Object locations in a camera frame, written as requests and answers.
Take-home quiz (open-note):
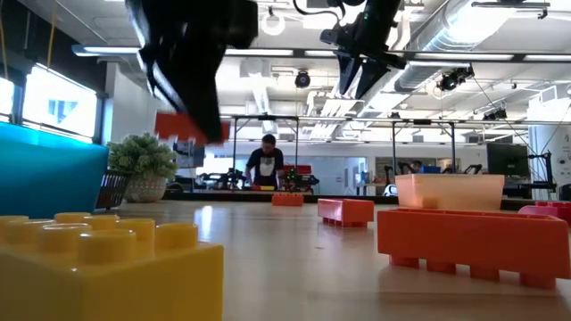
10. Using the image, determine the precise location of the white ring ceiling fixture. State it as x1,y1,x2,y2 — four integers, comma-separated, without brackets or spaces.
260,11,286,37

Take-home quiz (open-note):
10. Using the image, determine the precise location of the yellow hanging strap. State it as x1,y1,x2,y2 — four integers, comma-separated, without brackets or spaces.
46,0,58,68

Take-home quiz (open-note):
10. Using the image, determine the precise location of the wall screen with blue logo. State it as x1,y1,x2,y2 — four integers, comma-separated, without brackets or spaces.
21,62,99,140

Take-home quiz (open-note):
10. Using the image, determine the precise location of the orange plastic bin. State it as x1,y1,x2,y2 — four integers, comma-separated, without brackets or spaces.
394,173,506,211

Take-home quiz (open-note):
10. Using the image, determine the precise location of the black aluminium table frame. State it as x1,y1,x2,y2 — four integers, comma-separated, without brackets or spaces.
161,189,571,211

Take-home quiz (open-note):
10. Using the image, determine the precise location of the orange-red toy brick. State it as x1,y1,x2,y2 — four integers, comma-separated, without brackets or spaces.
154,112,231,146
377,207,571,292

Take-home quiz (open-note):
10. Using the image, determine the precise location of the dark screen on stand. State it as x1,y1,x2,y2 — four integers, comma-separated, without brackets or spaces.
172,143,207,169

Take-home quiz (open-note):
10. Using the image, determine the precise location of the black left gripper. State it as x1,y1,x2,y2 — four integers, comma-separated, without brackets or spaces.
127,0,259,144

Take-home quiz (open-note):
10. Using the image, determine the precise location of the red toy brick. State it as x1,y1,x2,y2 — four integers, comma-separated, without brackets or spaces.
517,200,571,226

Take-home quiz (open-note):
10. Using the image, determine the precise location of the orange toy brick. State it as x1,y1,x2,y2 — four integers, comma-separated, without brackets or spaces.
317,198,376,229
270,193,305,208

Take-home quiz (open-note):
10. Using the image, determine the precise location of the black computer monitor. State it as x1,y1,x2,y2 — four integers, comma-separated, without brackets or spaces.
485,142,531,178

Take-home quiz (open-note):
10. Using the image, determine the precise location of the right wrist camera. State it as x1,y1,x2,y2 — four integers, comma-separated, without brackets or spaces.
319,27,353,48

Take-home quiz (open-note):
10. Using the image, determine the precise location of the black slatted basket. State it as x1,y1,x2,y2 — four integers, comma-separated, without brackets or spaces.
95,170,134,211

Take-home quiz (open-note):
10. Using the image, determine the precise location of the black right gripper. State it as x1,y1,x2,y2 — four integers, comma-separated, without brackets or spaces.
331,37,409,101

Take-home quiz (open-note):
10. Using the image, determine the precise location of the teal plastic tray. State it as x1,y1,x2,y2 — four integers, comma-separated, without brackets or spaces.
0,120,111,220

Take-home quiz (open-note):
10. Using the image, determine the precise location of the long ceiling light bar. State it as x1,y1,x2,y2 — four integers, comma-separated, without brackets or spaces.
70,43,571,62

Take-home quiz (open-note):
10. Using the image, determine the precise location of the black background rig frame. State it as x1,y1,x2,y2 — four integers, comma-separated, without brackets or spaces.
391,119,457,176
231,114,301,193

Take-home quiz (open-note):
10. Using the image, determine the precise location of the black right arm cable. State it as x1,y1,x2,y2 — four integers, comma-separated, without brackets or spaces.
292,0,343,18

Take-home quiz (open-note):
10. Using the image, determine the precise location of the yellow toy brick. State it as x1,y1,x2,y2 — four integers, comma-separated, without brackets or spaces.
0,211,225,321

